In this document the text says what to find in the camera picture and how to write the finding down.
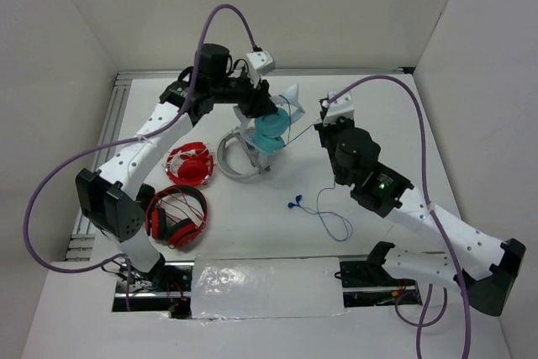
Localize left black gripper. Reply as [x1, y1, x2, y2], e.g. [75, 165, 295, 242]
[210, 66, 278, 119]

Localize teal cat-ear headphones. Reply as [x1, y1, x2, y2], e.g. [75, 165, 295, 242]
[233, 83, 305, 156]

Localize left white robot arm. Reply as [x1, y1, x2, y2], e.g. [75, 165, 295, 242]
[76, 44, 277, 291]

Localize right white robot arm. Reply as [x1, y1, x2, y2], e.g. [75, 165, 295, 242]
[314, 118, 526, 317]

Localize grey white headphones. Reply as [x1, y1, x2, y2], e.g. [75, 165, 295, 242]
[215, 128, 272, 182]

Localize small red headphones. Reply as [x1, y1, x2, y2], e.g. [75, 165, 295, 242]
[164, 141, 214, 187]

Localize red black headphones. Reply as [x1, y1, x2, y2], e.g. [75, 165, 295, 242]
[145, 185, 209, 249]

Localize white foil cover sheet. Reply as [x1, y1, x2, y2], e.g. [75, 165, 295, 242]
[191, 257, 345, 319]

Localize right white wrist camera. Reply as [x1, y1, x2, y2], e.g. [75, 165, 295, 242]
[319, 92, 355, 126]

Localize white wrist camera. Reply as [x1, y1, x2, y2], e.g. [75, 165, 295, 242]
[319, 92, 355, 126]
[245, 50, 276, 87]

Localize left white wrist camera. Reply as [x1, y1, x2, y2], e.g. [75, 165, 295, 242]
[245, 50, 276, 87]

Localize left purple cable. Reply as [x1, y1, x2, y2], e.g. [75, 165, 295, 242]
[24, 4, 262, 272]

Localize purple cable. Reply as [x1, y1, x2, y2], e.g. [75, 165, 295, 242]
[24, 4, 262, 272]
[327, 75, 472, 359]

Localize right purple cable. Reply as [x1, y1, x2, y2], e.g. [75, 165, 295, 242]
[327, 75, 472, 359]

